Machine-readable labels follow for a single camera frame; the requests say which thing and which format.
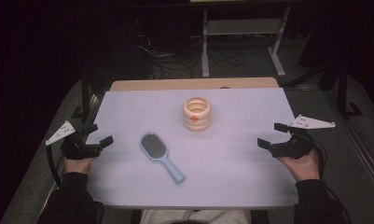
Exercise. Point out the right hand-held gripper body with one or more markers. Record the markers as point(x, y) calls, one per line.
point(295, 146)

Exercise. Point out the light blue hairbrush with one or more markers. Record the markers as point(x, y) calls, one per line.
point(156, 151)

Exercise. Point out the white metal desk frame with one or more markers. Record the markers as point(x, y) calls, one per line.
point(246, 27)

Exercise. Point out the cream ribbed cup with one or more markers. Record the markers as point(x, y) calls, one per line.
point(196, 115)

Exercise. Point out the black metal stand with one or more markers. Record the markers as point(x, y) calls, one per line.
point(344, 93)
point(85, 96)

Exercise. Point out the person's left hand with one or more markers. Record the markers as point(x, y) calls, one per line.
point(79, 165)

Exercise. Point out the pale lavender table cover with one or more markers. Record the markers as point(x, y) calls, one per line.
point(231, 161)

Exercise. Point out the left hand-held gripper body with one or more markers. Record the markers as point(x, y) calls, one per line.
point(79, 148)

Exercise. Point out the person's right hand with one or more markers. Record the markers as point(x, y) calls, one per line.
point(301, 168)

